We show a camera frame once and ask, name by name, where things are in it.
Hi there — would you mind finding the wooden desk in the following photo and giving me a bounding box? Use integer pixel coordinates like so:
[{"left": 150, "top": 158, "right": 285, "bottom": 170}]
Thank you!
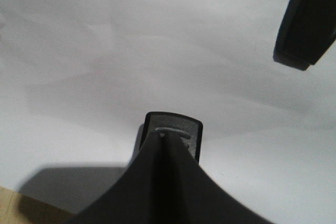
[{"left": 1, "top": 187, "right": 74, "bottom": 224}]

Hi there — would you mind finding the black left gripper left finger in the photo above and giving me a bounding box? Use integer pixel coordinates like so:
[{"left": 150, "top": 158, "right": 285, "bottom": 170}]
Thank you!
[{"left": 67, "top": 133, "right": 163, "bottom": 223}]

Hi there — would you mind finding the white paper sheet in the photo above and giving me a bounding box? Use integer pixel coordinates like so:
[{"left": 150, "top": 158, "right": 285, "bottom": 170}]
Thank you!
[{"left": 1, "top": 0, "right": 335, "bottom": 223}]

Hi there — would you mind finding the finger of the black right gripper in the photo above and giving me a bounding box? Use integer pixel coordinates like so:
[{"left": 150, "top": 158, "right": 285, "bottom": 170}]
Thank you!
[{"left": 273, "top": 0, "right": 335, "bottom": 71}]

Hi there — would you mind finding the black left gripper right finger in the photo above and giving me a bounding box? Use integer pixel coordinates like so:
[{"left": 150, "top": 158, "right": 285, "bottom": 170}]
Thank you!
[{"left": 162, "top": 136, "right": 271, "bottom": 223}]

